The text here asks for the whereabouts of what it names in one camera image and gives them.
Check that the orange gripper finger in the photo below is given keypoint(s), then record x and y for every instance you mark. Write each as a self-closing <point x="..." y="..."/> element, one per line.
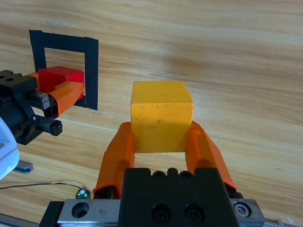
<point x="116" y="156"/>
<point x="203" y="151"/>

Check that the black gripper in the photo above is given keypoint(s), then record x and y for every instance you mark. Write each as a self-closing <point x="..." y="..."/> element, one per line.
<point x="14" y="111"/>

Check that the red wooden cube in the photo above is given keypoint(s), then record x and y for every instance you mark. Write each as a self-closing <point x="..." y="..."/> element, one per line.
<point x="50" y="78"/>

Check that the yellow wooden cube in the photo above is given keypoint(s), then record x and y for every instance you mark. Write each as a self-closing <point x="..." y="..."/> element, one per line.
<point x="161" y="118"/>

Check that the black tape square outline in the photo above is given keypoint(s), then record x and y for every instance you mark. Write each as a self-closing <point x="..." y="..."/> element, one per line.
<point x="91" y="71"/>

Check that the small green LED board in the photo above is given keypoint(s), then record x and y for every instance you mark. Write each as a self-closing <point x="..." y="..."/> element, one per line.
<point x="81" y="195"/>

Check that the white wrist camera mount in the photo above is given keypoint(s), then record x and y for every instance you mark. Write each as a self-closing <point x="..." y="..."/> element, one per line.
<point x="7" y="156"/>

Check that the small grey metal bracket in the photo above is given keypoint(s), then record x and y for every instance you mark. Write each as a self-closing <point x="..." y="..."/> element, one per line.
<point x="22" y="167"/>

